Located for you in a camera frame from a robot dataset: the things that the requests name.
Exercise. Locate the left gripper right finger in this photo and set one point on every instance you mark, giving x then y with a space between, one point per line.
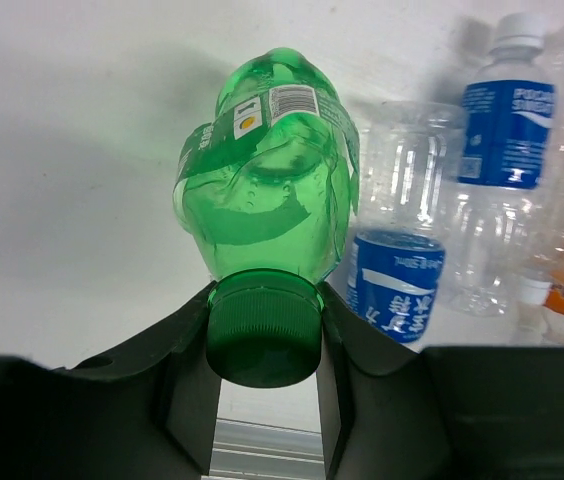
453 412

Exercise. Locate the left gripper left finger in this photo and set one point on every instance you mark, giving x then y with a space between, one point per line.
143 409

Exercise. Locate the green crushed plastic bottle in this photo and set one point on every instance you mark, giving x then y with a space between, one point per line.
267 189

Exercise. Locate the blue label bottle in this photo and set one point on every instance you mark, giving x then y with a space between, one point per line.
510 106
408 165

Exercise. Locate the aluminium front rail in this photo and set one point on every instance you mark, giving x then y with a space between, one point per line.
244 450

